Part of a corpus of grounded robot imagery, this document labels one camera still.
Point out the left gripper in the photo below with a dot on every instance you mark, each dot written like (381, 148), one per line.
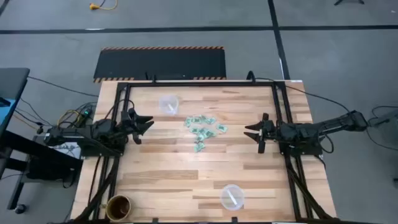
(130, 124)

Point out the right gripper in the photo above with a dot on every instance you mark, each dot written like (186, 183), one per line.
(271, 130)

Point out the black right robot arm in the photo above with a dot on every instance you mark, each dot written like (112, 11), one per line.
(311, 130)

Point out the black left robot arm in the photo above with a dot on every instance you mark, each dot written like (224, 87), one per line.
(102, 130)

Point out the clear plastic bin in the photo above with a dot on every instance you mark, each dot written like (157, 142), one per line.
(232, 197)
(168, 104)

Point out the crumpled green cloth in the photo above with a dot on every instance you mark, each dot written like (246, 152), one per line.
(211, 133)
(203, 131)

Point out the black hazard-striped floor mat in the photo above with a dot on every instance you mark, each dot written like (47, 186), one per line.
(158, 63)

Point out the white paper sheet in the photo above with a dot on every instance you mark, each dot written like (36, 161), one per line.
(66, 150)

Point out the brown paper cup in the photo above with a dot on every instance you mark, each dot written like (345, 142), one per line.
(118, 208)

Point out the black equipment cart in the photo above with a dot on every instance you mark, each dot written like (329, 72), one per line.
(37, 155)

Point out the dark grey desk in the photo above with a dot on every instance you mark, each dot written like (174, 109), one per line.
(12, 82)

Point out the blue desk item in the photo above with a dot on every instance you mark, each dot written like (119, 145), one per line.
(6, 110)

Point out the black caster wheel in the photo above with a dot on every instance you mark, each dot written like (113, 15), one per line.
(20, 208)

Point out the black metal table frame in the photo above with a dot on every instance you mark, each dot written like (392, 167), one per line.
(202, 84)

